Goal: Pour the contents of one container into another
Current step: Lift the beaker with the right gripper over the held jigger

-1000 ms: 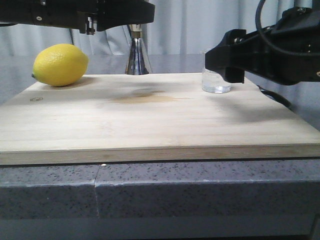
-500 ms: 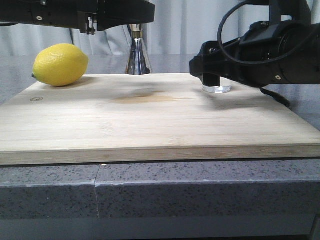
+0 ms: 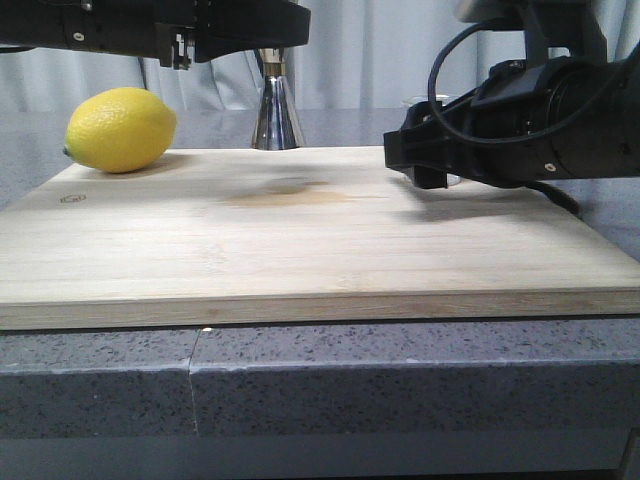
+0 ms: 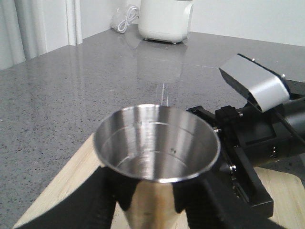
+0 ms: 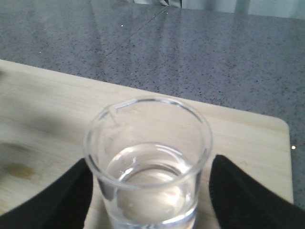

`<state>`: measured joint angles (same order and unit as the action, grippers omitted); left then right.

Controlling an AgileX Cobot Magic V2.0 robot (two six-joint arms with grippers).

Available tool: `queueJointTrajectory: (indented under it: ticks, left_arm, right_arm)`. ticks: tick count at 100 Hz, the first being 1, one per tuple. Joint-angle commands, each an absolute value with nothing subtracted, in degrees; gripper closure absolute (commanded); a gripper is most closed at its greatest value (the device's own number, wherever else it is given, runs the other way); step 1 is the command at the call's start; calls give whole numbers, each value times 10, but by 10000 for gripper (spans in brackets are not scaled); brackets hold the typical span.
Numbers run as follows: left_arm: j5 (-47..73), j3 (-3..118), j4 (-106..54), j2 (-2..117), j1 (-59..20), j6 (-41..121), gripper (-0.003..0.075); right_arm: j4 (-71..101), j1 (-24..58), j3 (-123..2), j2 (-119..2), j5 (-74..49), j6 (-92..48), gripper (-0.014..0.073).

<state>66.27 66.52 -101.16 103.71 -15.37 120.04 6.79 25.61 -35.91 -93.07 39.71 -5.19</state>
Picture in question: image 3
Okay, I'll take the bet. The yellow lemon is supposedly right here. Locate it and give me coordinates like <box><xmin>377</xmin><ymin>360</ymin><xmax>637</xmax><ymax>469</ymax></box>
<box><xmin>64</xmin><ymin>87</ymin><xmax>177</xmax><ymax>173</ymax></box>

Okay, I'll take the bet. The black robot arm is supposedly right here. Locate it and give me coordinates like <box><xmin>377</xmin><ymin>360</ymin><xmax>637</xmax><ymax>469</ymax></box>
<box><xmin>384</xmin><ymin>1</ymin><xmax>639</xmax><ymax>189</ymax></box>

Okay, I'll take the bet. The silver double jigger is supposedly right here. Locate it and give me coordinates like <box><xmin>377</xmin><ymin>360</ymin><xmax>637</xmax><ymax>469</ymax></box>
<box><xmin>252</xmin><ymin>48</ymin><xmax>304</xmax><ymax>151</ymax></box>

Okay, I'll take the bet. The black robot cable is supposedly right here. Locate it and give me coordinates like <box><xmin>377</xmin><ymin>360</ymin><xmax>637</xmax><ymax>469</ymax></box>
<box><xmin>427</xmin><ymin>20</ymin><xmax>621</xmax><ymax>147</ymax></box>

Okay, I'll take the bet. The clear glass measuring cup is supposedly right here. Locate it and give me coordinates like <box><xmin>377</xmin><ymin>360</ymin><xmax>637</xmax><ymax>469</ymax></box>
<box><xmin>402</xmin><ymin>94</ymin><xmax>461</xmax><ymax>188</ymax></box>

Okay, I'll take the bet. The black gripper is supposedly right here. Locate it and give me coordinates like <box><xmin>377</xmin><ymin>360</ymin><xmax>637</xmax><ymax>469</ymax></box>
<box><xmin>383</xmin><ymin>57</ymin><xmax>639</xmax><ymax>190</ymax></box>
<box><xmin>1</xmin><ymin>0</ymin><xmax>311</xmax><ymax>69</ymax></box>

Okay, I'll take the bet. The black cutting board handle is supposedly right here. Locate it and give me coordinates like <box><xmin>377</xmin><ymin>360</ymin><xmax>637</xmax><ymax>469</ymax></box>
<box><xmin>525</xmin><ymin>181</ymin><xmax>581</xmax><ymax>217</ymax></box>

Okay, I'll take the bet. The grey curtain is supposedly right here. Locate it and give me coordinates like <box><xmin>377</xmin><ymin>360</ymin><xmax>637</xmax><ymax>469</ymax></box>
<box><xmin>0</xmin><ymin>0</ymin><xmax>640</xmax><ymax>114</ymax></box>

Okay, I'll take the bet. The wooden cutting board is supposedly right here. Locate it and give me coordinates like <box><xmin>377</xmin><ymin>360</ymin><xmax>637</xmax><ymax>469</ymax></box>
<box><xmin>1</xmin><ymin>147</ymin><xmax>639</xmax><ymax>330</ymax></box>

